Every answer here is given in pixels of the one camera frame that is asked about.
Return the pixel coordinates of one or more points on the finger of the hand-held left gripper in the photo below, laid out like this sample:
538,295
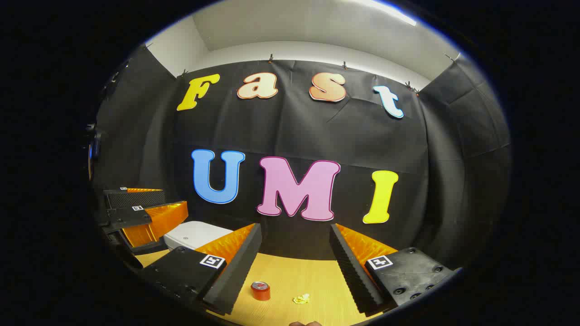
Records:
129,218
136,199

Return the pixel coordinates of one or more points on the wooden desktop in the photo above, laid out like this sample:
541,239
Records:
290,271

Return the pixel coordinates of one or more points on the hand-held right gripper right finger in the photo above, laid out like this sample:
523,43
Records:
353,271

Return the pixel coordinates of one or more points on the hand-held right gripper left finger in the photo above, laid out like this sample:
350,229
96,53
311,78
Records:
235,271

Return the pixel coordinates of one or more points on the row of small backdrop clips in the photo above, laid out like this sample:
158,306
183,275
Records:
271,58

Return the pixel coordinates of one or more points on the red pop can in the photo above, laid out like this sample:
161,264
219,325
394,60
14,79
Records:
260,292

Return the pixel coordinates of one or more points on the black backdrop cloth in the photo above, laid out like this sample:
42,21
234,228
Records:
294,136

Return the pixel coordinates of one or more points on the yellow paper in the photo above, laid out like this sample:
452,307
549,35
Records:
302,299

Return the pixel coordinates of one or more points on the white desktop garbage bin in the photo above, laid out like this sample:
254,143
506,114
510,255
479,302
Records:
195,233

